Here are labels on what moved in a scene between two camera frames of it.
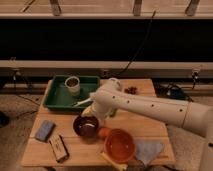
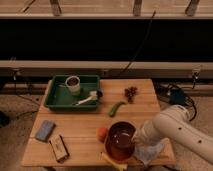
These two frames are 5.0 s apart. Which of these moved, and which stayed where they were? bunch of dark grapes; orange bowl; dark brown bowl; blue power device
Moved: dark brown bowl
Stayed: blue power device; bunch of dark grapes; orange bowl
